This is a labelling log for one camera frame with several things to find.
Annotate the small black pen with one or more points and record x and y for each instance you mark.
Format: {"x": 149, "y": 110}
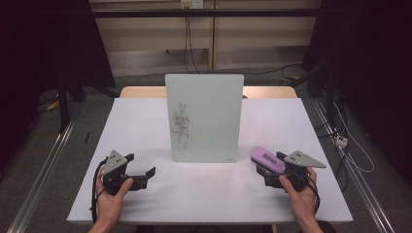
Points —
{"x": 87, "y": 138}

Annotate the white power strip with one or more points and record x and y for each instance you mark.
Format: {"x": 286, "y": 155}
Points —
{"x": 341, "y": 141}

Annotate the person's left hand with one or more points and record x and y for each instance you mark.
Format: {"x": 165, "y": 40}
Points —
{"x": 108, "y": 204}

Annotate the aluminium floor rail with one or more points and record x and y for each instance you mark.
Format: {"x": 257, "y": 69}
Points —
{"x": 42, "y": 174}
{"x": 362, "y": 187}

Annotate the purple board eraser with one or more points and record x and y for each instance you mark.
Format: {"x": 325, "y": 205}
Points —
{"x": 267, "y": 158}

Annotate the frosted glass whiteboard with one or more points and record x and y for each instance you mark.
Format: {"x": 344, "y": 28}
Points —
{"x": 207, "y": 106}

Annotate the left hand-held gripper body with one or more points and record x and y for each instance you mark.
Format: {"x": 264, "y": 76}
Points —
{"x": 114, "y": 161}

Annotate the black curtain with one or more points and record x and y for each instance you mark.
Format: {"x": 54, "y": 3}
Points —
{"x": 42, "y": 48}
{"x": 372, "y": 64}

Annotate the black metal stand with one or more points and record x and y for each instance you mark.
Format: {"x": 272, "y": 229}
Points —
{"x": 328, "y": 90}
{"x": 63, "y": 103}

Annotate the black horizontal bar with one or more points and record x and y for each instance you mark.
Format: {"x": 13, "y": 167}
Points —
{"x": 226, "y": 12}

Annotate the person's right hand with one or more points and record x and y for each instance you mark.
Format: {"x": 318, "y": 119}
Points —
{"x": 301, "y": 202}

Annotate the white table mat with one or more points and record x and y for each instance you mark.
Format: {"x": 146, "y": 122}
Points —
{"x": 194, "y": 194}

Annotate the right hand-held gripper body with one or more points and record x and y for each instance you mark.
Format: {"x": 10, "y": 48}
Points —
{"x": 299, "y": 160}

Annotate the white wall socket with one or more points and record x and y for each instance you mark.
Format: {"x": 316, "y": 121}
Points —
{"x": 191, "y": 3}

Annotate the yellow floor tape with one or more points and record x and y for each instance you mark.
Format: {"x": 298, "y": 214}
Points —
{"x": 291, "y": 78}
{"x": 53, "y": 104}

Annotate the wooden table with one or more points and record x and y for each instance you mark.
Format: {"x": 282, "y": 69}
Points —
{"x": 142, "y": 92}

